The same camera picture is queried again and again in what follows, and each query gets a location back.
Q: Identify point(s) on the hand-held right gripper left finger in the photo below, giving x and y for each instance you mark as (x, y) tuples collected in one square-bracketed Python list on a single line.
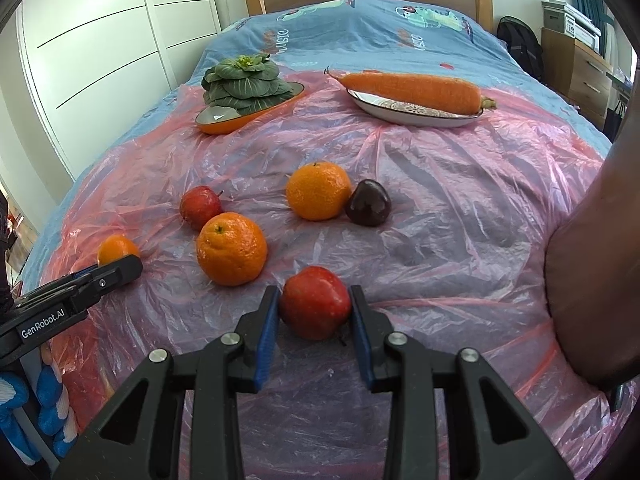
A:
[(267, 340)]

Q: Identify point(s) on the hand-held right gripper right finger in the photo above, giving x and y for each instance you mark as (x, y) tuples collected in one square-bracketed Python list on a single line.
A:
[(361, 340)]

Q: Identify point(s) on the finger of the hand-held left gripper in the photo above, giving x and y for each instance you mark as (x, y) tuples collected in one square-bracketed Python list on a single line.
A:
[(112, 277)]

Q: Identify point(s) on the orange mandarin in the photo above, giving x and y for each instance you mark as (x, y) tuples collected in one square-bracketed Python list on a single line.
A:
[(115, 249), (318, 192), (231, 250)]

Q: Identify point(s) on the small red apple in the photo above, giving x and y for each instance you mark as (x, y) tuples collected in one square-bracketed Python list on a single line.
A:
[(200, 207), (315, 302)]

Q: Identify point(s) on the dark purple plum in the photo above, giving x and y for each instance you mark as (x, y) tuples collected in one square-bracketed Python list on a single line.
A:
[(369, 204)]

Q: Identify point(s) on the person's left hand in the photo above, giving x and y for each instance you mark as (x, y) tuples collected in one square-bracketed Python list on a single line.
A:
[(50, 400)]

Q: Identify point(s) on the pink plastic sheet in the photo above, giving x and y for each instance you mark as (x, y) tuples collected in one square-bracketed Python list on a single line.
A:
[(450, 210)]

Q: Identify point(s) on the orange oval plate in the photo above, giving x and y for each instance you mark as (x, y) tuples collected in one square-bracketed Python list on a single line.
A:
[(220, 122)]

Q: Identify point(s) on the white oval plate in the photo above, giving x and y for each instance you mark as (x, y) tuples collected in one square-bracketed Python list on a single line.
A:
[(400, 112)]

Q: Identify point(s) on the green bok choy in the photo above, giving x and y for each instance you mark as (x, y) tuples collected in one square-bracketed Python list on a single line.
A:
[(245, 87)]

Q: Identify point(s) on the copper and black kettle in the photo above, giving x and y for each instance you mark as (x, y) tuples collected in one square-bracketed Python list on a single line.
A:
[(590, 300)]

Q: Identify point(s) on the white wardrobe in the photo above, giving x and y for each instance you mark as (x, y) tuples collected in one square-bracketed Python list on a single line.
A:
[(100, 35)]

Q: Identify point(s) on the orange carrot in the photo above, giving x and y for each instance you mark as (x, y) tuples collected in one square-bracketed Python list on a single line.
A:
[(415, 91)]

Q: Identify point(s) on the black backpack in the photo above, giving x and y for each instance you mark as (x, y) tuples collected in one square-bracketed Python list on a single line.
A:
[(520, 45)]

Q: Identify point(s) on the wooden drawer cabinet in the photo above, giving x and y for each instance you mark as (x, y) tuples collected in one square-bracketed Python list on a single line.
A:
[(575, 75)]

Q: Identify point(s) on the white printer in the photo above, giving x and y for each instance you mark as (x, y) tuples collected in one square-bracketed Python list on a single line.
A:
[(570, 22)]

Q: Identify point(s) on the teal curtain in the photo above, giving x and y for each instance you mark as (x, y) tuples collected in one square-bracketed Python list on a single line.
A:
[(595, 10)]

